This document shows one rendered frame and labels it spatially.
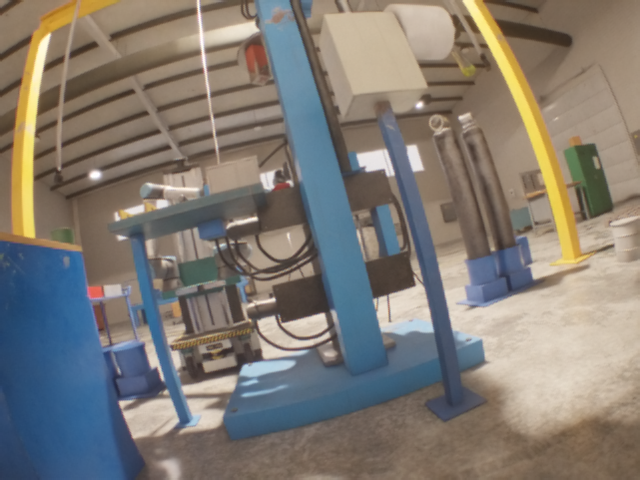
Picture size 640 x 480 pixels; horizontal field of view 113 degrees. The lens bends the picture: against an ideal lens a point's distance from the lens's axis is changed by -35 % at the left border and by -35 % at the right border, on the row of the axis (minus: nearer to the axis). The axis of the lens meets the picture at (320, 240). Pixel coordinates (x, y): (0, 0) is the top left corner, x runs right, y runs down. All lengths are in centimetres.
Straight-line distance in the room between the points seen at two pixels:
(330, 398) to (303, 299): 54
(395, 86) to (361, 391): 121
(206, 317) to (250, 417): 156
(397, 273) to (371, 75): 103
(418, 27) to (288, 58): 71
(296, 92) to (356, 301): 105
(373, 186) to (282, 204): 50
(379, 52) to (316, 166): 59
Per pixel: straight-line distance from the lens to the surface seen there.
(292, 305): 164
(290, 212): 166
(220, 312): 283
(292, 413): 142
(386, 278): 172
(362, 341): 148
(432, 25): 148
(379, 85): 119
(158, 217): 150
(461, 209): 275
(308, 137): 154
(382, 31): 137
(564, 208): 362
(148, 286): 169
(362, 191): 174
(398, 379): 145
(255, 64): 222
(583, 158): 864
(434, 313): 116
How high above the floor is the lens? 66
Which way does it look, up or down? 4 degrees up
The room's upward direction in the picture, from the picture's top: 14 degrees counter-clockwise
